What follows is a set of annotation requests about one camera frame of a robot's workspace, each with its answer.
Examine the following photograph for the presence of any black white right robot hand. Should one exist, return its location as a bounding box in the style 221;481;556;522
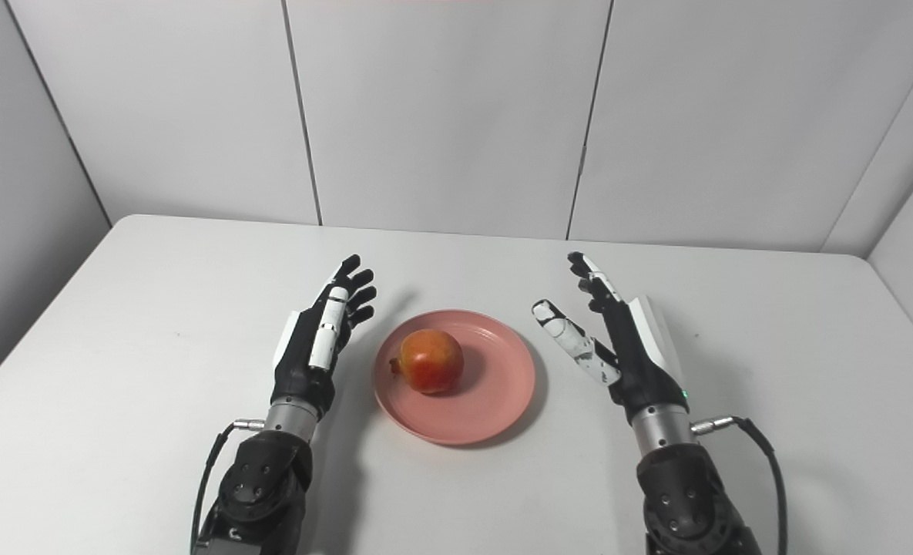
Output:
532;251;690;426

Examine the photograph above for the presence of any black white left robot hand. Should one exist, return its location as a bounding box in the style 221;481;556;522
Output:
270;254;378;422

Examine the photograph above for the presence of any red yellow pomegranate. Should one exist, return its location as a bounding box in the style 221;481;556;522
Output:
389;329;465;395

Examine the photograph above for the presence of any pink round plate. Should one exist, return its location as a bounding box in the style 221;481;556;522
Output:
372;309;537;446

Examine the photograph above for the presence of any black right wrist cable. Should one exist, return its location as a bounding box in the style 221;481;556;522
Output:
691;415;790;555

